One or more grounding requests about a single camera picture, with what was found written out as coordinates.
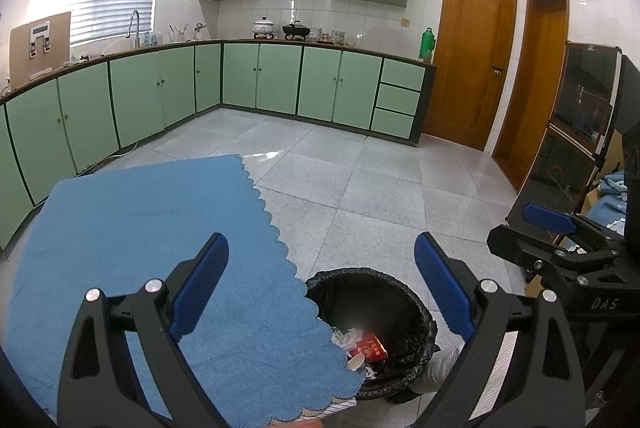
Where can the black wok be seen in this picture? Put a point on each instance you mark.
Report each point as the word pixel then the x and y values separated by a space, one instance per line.
pixel 296 30

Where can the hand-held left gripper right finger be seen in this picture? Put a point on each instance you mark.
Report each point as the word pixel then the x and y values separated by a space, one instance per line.
pixel 442 290

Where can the table with striped cover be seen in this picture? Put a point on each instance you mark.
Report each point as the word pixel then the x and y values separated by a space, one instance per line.
pixel 342 404

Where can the green cabinet drawer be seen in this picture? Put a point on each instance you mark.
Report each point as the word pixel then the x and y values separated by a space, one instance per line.
pixel 392 123
pixel 397 101
pixel 402 74

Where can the white paper cup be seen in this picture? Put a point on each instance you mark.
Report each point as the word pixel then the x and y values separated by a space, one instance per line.
pixel 356 362

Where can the blue scalloped table mat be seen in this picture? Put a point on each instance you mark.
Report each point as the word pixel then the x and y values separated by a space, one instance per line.
pixel 150 208

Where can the red pouch with gold print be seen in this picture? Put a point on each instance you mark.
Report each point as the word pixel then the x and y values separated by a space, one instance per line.
pixel 367 350

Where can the brown cardboard board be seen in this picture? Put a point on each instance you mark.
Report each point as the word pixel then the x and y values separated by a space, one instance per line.
pixel 40 61

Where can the steel kitchen faucet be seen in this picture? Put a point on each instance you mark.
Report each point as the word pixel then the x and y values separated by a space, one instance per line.
pixel 134 28

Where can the black trash bin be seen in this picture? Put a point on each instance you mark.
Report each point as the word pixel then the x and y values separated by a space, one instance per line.
pixel 370 303

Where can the light blue scalloped cloth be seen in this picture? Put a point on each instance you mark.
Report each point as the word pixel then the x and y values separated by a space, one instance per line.
pixel 615 198

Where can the black framed glass cabinet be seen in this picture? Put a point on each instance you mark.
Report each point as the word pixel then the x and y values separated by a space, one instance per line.
pixel 575 108

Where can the white cooking pot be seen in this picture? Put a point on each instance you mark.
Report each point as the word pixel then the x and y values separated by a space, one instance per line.
pixel 263 27

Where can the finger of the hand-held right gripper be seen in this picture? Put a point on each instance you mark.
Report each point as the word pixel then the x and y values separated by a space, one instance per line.
pixel 547 217
pixel 515 245

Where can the green base cabinets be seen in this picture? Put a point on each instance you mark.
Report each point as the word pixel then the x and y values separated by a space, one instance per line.
pixel 280 78

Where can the green thermos bottle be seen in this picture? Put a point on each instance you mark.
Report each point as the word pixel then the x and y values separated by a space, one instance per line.
pixel 427 44

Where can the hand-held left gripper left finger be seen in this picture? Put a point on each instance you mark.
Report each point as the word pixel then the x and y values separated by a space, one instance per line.
pixel 202 283

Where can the wooden door in frame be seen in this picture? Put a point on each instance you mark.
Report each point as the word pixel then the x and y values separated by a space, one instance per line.
pixel 537 78

